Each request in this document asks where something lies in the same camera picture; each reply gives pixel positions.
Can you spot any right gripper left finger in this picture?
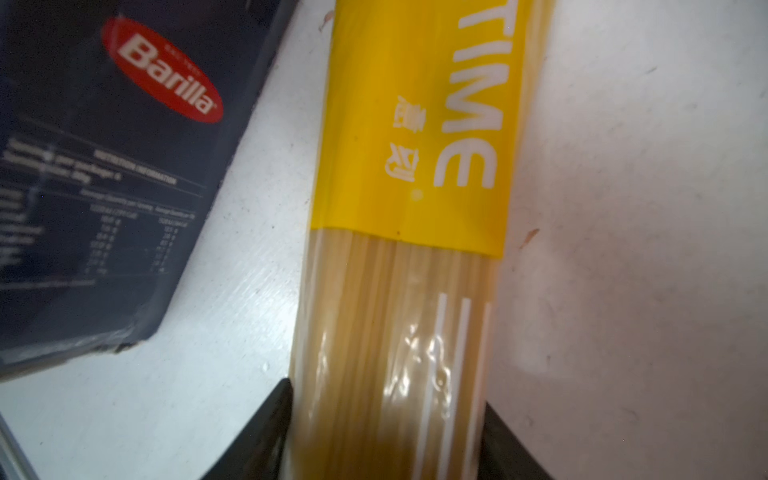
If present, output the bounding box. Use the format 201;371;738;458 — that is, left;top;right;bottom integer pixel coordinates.
202;378;293;480

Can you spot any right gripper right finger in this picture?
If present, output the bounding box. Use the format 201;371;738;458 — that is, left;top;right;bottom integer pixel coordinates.
478;403;552;480

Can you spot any yellow Pastatime bag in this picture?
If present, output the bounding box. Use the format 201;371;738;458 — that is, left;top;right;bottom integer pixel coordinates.
280;0;555;479

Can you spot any blue Barilla pasta box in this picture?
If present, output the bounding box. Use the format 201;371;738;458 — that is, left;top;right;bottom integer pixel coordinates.
1;1;296;378

